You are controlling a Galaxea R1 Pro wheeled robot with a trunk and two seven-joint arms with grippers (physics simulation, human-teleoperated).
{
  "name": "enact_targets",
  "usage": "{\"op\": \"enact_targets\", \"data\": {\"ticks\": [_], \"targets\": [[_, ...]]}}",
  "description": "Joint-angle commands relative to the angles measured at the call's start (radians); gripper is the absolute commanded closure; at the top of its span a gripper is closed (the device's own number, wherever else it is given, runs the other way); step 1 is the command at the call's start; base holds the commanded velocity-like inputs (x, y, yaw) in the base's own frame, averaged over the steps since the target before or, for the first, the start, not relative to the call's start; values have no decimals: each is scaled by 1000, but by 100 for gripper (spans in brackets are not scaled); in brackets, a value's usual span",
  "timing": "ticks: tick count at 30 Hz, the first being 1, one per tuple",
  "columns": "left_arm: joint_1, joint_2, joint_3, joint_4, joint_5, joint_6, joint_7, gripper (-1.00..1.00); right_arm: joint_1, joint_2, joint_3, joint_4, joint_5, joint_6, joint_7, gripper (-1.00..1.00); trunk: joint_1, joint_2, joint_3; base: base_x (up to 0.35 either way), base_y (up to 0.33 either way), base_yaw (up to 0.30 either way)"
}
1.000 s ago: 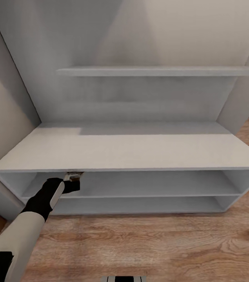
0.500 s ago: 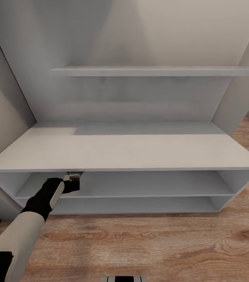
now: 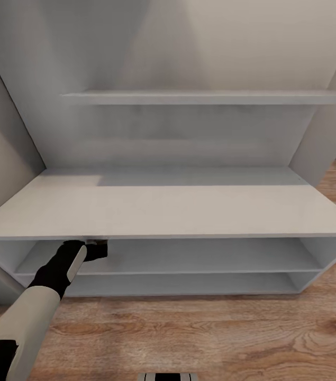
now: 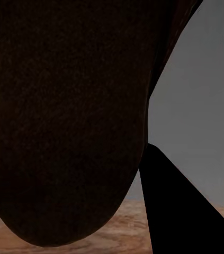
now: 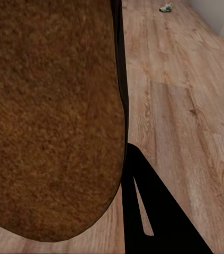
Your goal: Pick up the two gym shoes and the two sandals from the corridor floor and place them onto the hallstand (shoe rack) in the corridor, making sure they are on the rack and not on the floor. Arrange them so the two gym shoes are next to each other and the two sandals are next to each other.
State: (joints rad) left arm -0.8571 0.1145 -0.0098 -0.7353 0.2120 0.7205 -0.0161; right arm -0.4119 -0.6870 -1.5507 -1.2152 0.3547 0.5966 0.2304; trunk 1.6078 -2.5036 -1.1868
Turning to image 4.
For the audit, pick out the sandal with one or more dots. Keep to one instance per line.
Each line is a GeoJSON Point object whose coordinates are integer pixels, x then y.
{"type": "Point", "coordinates": [76, 77]}

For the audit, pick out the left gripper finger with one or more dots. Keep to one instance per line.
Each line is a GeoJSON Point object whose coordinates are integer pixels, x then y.
{"type": "Point", "coordinates": [180, 219]}

